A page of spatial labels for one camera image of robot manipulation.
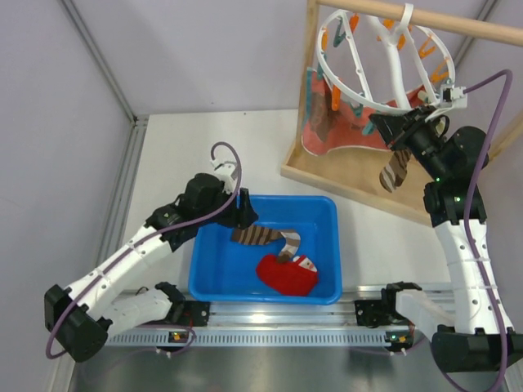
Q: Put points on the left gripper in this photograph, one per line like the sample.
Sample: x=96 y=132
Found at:
x=243 y=217

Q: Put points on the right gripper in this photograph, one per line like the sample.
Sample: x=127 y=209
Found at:
x=395 y=131

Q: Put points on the brown striped sock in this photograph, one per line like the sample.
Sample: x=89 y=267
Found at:
x=262 y=235
x=394 y=173

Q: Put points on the salmon pink cloth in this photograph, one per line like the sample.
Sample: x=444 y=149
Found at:
x=352 y=129

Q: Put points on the white round clip hanger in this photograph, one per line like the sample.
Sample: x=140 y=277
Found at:
x=381 y=64

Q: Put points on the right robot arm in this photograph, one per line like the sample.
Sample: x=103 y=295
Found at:
x=478 y=336

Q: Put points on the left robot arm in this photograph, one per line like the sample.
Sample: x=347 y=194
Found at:
x=83 y=316

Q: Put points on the wooden hanger stand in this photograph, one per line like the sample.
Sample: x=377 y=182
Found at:
x=352 y=174

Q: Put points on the blue plastic bin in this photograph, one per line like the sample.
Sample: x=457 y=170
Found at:
x=222 y=270

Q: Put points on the brown hanging sock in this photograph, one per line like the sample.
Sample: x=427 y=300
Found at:
x=322 y=117

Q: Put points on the red santa sock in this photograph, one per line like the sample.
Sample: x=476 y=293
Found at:
x=295 y=277

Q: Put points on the white base board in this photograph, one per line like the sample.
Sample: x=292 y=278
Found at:
x=377 y=248

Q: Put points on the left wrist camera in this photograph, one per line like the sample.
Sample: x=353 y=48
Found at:
x=227 y=172

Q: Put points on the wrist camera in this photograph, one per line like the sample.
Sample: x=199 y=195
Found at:
x=227 y=172
x=452 y=97

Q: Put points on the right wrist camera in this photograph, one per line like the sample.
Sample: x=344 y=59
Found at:
x=452 y=97

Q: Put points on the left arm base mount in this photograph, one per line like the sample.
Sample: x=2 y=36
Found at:
x=188 y=314

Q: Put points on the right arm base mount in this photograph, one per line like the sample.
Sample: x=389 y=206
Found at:
x=373 y=314

